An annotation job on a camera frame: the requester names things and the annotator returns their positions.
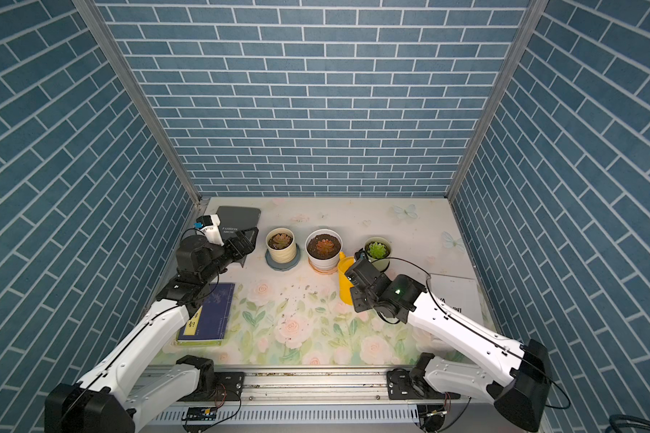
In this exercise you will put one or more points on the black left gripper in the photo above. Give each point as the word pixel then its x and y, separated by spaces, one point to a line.
pixel 240 240

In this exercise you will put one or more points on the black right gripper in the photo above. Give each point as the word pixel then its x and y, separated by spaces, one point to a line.
pixel 357 304

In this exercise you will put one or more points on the yellow watering can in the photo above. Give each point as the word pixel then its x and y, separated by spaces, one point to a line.
pixel 345 285

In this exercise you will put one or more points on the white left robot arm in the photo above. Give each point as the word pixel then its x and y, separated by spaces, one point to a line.
pixel 103 400

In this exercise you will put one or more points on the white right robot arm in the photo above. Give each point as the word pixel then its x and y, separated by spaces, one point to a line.
pixel 513 376

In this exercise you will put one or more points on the bright green succulent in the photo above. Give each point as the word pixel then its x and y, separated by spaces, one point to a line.
pixel 377 250

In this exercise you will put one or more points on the red succulent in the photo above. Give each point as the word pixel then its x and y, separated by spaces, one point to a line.
pixel 325 248

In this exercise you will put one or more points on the pink-green succulent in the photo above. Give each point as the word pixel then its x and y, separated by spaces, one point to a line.
pixel 280 241

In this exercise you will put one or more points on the green plant pot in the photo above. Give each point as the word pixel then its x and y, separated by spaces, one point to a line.
pixel 381 265

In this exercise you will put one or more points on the pink saucer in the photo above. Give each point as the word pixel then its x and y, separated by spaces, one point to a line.
pixel 330 271

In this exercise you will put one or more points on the white plant pot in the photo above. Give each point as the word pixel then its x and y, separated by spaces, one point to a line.
pixel 310 245

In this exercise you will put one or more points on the navy blue book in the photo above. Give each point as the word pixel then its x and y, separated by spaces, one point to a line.
pixel 210 322

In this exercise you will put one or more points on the cream ribbed plant pot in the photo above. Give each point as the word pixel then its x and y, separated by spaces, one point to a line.
pixel 285 255

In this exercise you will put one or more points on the grey-blue saucer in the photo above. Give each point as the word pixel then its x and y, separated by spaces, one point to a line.
pixel 283 267

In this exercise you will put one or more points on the green circuit board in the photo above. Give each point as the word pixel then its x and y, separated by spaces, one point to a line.
pixel 200 414

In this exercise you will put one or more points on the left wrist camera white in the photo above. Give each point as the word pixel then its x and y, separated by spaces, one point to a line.
pixel 208 224

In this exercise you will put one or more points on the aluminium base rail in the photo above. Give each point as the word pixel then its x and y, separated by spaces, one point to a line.
pixel 258 397

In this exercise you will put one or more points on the aluminium corner post left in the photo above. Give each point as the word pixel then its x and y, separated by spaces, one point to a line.
pixel 94 20

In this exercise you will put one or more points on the aluminium corner post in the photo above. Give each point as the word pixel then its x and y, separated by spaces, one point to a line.
pixel 525 30
pixel 94 20

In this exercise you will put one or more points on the aluminium corner post right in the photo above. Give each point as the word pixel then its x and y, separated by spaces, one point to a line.
pixel 525 30

